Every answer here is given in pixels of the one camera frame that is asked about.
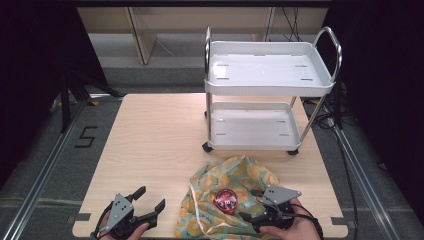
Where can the white two-tier cart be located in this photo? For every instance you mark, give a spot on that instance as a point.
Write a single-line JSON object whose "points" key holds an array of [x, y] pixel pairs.
{"points": [[266, 70]]}

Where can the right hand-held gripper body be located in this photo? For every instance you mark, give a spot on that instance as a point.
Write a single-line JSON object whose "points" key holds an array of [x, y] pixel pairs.
{"points": [[278, 195]]}

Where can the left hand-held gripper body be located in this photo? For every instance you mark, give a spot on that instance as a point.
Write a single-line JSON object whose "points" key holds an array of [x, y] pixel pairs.
{"points": [[116, 210]]}

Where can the black metal stand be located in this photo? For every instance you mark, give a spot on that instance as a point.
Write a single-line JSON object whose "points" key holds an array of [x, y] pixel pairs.
{"points": [[66, 100]]}

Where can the person's right hand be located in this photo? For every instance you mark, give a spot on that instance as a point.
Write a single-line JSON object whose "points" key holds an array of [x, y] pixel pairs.
{"points": [[300, 228]]}

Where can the red round can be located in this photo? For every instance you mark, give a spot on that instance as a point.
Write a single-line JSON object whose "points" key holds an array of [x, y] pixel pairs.
{"points": [[225, 201]]}

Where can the aluminium floor rail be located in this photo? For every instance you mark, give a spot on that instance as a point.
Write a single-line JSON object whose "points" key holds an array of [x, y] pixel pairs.
{"points": [[363, 180], [40, 180]]}

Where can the yellow floral cloth bag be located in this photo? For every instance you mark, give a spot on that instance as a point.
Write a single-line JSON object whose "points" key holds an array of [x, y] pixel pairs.
{"points": [[203, 186]]}

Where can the person's left hand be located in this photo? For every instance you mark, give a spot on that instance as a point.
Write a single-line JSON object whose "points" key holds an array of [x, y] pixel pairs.
{"points": [[139, 230]]}

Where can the beige wooden furniture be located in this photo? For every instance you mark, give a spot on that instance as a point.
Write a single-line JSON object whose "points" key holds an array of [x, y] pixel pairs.
{"points": [[143, 36]]}

